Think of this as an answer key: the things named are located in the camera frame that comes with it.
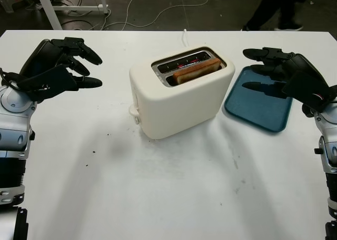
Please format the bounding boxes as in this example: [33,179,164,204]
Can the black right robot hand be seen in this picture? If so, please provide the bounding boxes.
[241,46,330,100]

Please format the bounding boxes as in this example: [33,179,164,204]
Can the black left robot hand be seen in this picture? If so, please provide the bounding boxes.
[19,36,103,89]

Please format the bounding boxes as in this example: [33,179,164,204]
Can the browned toast slice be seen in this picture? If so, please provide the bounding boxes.
[172,57,221,87]

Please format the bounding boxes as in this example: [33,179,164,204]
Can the cream white toaster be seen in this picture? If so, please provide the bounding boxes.
[128,45,236,141]

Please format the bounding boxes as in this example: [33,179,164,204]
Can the white desk in background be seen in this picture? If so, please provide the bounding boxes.
[0,0,110,31]

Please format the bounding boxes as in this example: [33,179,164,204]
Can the blue plastic tray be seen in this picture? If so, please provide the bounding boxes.
[224,66,294,134]

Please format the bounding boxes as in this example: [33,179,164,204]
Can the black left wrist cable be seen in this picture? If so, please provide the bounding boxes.
[0,68,19,91]

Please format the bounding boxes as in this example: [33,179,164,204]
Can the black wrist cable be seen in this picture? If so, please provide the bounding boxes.
[0,68,19,91]
[301,84,337,119]

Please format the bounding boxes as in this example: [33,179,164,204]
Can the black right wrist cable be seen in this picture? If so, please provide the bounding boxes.
[301,84,337,119]

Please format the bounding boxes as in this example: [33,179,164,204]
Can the white floor cable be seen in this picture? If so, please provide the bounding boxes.
[101,0,213,32]

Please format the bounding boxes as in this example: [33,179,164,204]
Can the white toaster power cord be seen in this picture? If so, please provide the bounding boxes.
[181,28,191,48]

